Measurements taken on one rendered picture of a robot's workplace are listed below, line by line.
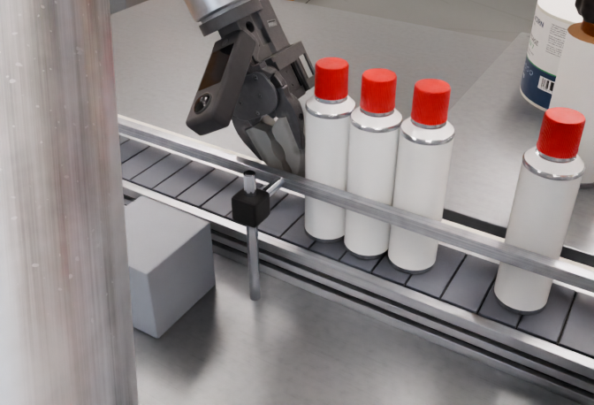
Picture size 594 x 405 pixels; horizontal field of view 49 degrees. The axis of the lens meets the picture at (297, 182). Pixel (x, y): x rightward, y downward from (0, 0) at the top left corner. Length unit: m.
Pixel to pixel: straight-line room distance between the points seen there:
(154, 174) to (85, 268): 0.68
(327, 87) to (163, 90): 0.62
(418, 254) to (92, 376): 0.52
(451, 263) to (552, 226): 0.15
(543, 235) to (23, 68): 0.51
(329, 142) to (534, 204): 0.20
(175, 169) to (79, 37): 0.68
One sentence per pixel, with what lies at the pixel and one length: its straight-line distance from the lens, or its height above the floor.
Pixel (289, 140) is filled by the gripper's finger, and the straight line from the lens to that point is 0.70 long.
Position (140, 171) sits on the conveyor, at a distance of 0.88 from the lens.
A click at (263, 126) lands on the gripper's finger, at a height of 0.99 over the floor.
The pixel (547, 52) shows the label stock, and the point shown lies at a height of 0.97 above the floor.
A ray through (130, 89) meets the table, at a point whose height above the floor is 0.83.
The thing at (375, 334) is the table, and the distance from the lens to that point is 0.70.
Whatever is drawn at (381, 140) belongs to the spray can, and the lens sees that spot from 0.63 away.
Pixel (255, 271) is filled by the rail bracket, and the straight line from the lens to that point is 0.70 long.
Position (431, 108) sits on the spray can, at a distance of 0.60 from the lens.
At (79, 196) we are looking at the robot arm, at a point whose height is 1.23.
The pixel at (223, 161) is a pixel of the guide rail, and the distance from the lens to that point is 0.73.
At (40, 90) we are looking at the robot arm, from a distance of 0.18.
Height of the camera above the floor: 1.33
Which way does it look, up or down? 33 degrees down
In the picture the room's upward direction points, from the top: straight up
